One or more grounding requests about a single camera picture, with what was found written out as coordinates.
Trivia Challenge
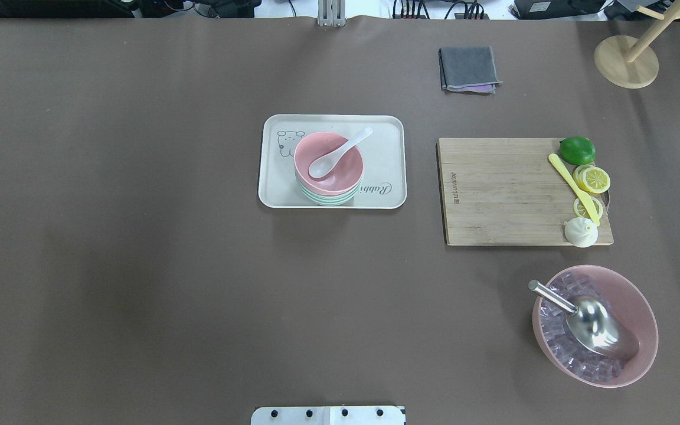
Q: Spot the white ceramic spoon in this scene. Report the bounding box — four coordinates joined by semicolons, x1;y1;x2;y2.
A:
308;128;374;179

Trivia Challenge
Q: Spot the green bowl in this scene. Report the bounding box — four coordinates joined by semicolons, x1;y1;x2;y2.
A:
295;177;361;205

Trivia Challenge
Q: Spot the large pink ice bowl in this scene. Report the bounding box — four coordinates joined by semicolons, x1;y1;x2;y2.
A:
531;264;659;389

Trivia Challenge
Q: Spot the cream rabbit serving tray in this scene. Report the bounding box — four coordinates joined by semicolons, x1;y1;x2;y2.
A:
257;114;407;209

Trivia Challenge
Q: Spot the bamboo cutting board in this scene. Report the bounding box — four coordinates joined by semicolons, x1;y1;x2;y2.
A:
436;138;614;246

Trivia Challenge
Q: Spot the folded grey cloth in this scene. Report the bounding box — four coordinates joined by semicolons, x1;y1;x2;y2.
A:
438;46;502;94

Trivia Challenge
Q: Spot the lower lemon slice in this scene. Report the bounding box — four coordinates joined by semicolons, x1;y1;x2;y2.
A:
573;196;604;221

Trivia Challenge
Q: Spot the lemon slice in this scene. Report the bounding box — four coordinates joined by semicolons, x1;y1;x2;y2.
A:
573;164;612;194
573;196;604;221

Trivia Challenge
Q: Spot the green lime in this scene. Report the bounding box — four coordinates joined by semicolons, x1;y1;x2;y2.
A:
558;136;596;166

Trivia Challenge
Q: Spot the yellow plastic knife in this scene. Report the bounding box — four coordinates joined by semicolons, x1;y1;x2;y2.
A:
548;153;601;226

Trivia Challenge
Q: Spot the metal ice scoop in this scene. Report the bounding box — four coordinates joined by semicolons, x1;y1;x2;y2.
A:
527;280;640;361

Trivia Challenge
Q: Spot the wooden mug tree stand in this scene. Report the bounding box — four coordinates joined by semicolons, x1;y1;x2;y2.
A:
594;1;680;89

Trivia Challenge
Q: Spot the aluminium frame post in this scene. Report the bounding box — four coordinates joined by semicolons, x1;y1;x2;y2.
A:
318;0;346;27

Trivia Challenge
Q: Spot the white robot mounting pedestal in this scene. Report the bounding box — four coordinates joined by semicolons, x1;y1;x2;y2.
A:
250;405;407;424

